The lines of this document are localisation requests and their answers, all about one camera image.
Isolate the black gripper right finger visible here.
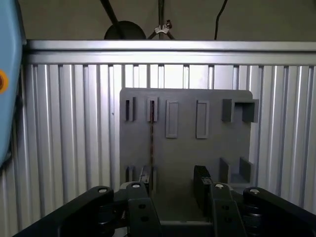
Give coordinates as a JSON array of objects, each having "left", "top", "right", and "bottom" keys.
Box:
[{"left": 193, "top": 165, "right": 316, "bottom": 237}]

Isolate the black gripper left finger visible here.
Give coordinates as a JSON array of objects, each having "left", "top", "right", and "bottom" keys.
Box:
[{"left": 14, "top": 166, "right": 163, "bottom": 237}]

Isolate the dark RAM stick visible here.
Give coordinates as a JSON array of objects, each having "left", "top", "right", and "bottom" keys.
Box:
[{"left": 147, "top": 100, "right": 157, "bottom": 192}]

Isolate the grey plastic parts rack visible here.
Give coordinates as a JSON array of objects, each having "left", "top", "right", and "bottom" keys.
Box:
[{"left": 119, "top": 88, "right": 260, "bottom": 224}]

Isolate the black stand with round base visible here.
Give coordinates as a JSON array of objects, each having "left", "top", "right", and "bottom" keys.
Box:
[{"left": 99, "top": 0, "right": 147, "bottom": 41}]

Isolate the black tripod with white hub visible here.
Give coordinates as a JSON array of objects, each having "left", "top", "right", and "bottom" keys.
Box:
[{"left": 147, "top": 0, "right": 177, "bottom": 41}]

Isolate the pale blue teach pendant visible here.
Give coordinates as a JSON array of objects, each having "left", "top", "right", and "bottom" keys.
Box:
[{"left": 0, "top": 0, "right": 27, "bottom": 171}]

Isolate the black hanging cable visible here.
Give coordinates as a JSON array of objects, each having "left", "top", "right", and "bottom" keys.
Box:
[{"left": 213, "top": 0, "right": 229, "bottom": 40}]

